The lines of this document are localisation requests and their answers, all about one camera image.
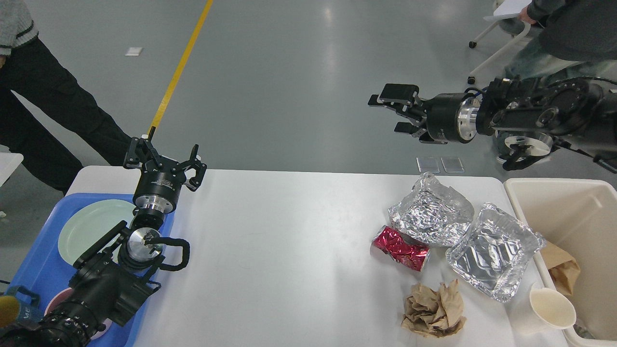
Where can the crushed red can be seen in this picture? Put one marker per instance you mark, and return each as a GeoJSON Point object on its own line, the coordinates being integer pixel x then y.
{"type": "Point", "coordinates": [402, 248]}

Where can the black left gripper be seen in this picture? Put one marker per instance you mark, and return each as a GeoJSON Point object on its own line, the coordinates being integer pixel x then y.
{"type": "Point", "coordinates": [160, 181]}

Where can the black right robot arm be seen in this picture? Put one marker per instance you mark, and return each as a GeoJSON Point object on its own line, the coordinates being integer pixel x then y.
{"type": "Point", "coordinates": [577, 114]}

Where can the pink mug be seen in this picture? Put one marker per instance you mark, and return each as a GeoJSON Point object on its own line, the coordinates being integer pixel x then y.
{"type": "Point", "coordinates": [61, 297]}

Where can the small white side table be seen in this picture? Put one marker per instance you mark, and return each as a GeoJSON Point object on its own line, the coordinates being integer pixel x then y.
{"type": "Point", "coordinates": [8, 164]}

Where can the aluminium foil tray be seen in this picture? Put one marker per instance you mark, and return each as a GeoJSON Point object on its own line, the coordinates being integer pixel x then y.
{"type": "Point", "coordinates": [494, 252]}

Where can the crumpled aluminium foil sheet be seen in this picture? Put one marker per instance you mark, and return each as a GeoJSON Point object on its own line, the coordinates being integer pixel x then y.
{"type": "Point", "coordinates": [432, 213]}

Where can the light green plate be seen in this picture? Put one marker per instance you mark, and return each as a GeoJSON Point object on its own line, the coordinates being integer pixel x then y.
{"type": "Point", "coordinates": [89, 225]}

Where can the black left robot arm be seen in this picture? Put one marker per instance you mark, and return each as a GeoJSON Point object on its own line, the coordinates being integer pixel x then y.
{"type": "Point", "coordinates": [113, 277]}

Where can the person in grey sweater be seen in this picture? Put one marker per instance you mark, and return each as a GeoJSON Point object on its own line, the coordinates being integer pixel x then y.
{"type": "Point", "coordinates": [30, 70]}

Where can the person in blue jeans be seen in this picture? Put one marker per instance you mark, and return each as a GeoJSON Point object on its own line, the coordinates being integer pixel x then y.
{"type": "Point", "coordinates": [578, 39]}

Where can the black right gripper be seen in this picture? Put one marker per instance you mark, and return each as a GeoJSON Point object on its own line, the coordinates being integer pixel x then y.
{"type": "Point", "coordinates": [449, 117]}

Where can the brown paper in bin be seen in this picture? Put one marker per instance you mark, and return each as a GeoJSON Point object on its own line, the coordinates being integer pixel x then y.
{"type": "Point", "coordinates": [563, 268]}

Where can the crumpled brown paper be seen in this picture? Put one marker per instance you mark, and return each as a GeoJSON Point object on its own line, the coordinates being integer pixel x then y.
{"type": "Point", "coordinates": [434, 313]}

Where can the blue plastic tray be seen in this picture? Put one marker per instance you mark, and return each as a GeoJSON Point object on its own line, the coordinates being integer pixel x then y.
{"type": "Point", "coordinates": [46, 273]}

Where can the beige waste bin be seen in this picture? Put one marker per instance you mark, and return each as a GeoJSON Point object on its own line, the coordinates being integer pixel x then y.
{"type": "Point", "coordinates": [580, 217]}

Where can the white paper cup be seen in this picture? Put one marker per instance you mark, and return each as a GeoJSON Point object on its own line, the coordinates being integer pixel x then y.
{"type": "Point", "coordinates": [541, 309]}

